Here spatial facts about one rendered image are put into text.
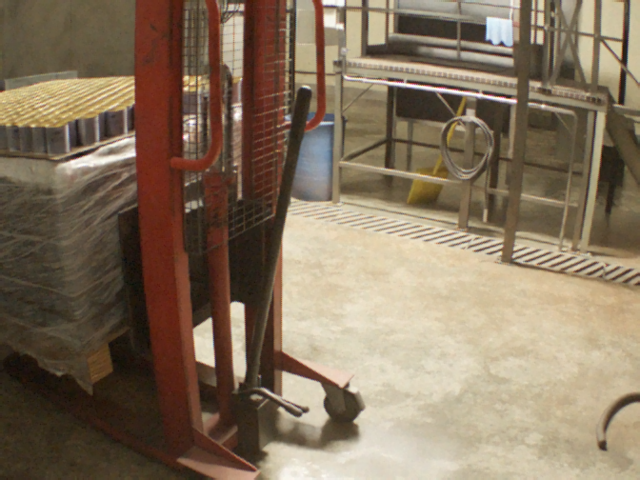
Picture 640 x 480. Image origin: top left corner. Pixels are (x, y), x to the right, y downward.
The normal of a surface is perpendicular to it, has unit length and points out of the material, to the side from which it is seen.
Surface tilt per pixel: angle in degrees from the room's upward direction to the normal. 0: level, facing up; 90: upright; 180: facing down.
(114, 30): 90
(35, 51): 90
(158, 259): 90
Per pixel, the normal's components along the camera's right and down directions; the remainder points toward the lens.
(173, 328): -0.48, 0.30
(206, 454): 0.02, -0.94
